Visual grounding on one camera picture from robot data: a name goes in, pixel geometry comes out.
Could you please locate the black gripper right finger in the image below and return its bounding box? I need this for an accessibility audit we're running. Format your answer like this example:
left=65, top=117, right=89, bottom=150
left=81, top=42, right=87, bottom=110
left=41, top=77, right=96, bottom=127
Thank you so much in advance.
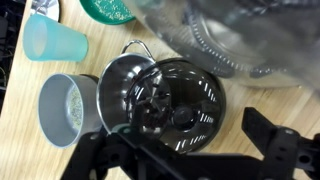
left=241, top=107, right=320, bottom=180

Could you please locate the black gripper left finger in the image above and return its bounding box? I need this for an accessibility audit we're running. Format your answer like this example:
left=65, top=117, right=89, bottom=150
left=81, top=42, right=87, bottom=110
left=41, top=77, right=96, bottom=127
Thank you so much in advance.
left=61, top=127, right=186, bottom=180

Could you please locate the black glass lid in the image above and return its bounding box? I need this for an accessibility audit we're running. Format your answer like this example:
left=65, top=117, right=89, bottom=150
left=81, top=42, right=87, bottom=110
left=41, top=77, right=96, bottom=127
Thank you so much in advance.
left=125, top=58, right=226, bottom=153

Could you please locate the small steel pot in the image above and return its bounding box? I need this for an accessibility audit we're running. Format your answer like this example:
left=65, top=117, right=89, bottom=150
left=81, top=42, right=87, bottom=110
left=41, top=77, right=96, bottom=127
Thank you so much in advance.
left=96, top=39, right=156, bottom=133

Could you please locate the glass electric kettle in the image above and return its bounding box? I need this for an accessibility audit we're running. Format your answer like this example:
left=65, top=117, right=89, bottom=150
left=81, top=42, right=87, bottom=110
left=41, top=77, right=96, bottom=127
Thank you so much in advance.
left=123, top=0, right=320, bottom=91

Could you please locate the teal plastic cup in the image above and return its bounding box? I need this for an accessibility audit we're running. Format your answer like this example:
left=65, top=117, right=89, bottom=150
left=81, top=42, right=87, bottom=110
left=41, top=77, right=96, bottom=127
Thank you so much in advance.
left=22, top=14, right=88, bottom=62

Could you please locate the green plate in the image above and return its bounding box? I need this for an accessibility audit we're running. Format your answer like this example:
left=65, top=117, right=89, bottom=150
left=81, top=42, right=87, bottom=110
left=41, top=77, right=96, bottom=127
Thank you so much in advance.
left=79, top=0, right=135, bottom=25

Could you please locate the silver fluted disc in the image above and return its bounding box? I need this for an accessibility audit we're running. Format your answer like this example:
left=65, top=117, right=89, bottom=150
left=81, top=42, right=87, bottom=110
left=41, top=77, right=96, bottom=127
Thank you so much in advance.
left=30, top=0, right=60, bottom=22

